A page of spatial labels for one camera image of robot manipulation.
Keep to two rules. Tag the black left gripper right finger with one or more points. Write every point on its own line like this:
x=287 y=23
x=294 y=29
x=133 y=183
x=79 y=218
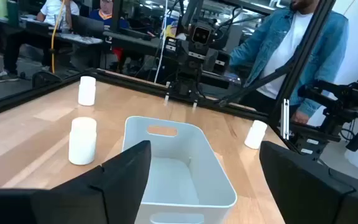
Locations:
x=315 y=199

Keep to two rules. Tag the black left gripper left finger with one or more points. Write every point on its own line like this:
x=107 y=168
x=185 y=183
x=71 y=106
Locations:
x=73 y=202

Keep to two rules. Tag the white pill bottle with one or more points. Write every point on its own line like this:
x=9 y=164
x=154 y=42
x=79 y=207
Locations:
x=82 y=143
x=255 y=135
x=87 y=91

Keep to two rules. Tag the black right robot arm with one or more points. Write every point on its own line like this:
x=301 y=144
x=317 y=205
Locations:
x=183 y=88

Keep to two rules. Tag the white plastic basket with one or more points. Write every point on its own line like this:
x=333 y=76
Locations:
x=172 y=183

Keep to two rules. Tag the person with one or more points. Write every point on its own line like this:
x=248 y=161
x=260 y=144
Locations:
x=104 y=14
x=54 y=9
x=259 y=53

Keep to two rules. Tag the black floor stand base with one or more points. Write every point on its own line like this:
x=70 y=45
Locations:
x=45 y=79

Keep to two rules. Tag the dark laptop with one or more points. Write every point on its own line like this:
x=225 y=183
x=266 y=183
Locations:
x=87 y=26

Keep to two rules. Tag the dark office desk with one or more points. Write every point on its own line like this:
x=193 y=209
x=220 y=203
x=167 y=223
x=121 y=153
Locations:
x=82 y=40

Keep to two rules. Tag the dark green bottle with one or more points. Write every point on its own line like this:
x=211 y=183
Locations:
x=12 y=14

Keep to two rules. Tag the light green cup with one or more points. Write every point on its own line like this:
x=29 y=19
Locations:
x=2 y=7

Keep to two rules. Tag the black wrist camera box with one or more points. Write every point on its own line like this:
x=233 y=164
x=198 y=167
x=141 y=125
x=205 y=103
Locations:
x=200 y=35

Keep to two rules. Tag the silver frame bracket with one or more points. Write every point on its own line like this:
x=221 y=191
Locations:
x=285 y=119

